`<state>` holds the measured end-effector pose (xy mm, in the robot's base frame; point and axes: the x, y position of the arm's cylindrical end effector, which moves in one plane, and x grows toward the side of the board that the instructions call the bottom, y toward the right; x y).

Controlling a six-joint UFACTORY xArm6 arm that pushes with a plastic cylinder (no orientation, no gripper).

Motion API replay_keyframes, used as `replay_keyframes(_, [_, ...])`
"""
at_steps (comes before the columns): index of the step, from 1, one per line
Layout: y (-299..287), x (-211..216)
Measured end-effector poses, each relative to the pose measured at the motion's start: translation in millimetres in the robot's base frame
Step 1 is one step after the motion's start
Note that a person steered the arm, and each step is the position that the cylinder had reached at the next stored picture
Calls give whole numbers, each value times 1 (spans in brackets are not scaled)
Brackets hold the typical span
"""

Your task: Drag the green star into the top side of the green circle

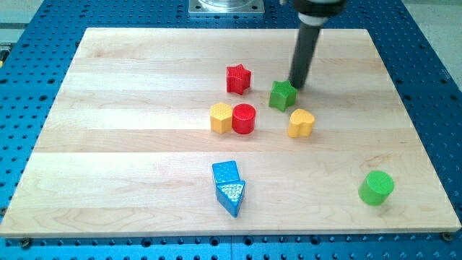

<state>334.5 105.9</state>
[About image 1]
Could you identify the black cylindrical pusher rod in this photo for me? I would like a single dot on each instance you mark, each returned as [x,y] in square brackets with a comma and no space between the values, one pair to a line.
[305,45]

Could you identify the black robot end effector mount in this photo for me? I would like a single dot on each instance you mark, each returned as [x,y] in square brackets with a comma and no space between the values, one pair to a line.
[317,12]

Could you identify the green star block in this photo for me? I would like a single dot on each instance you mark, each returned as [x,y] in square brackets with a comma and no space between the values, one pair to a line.
[283,95]

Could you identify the red star block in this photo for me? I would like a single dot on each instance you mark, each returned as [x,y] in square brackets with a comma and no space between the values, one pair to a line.
[237,79]

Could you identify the yellow heart block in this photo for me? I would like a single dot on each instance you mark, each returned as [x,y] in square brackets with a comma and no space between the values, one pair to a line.
[301,123]

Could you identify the red cylinder block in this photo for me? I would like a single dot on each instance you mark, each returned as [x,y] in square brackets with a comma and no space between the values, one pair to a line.
[243,118]

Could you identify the yellow hexagon block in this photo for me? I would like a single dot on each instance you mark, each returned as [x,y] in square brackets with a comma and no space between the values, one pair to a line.
[221,117]

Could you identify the blue cube block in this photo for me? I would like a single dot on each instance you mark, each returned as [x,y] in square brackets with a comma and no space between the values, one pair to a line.
[225,172]

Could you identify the green cylinder block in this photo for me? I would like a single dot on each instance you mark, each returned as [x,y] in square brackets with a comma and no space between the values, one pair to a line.
[376,187]

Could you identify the light wooden board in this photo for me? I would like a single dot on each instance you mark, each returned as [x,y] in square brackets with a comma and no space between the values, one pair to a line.
[127,148]

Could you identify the blue triangle block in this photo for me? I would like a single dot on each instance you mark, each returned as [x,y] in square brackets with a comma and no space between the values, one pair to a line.
[230,195]

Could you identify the blue perforated metal table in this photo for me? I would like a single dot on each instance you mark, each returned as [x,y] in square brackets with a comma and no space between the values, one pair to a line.
[37,64]

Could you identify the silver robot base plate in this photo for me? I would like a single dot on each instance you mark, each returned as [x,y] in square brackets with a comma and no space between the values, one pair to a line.
[226,6]

